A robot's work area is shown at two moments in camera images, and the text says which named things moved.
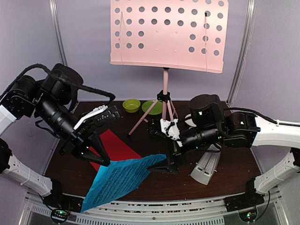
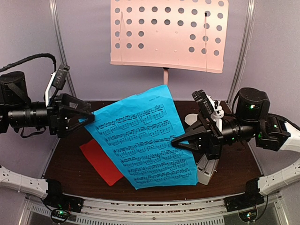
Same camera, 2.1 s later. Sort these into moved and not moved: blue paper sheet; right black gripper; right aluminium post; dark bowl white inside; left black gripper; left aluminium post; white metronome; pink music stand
Moved: blue paper sheet; left black gripper; right black gripper
Not moved: pink music stand; right aluminium post; white metronome; dark bowl white inside; left aluminium post
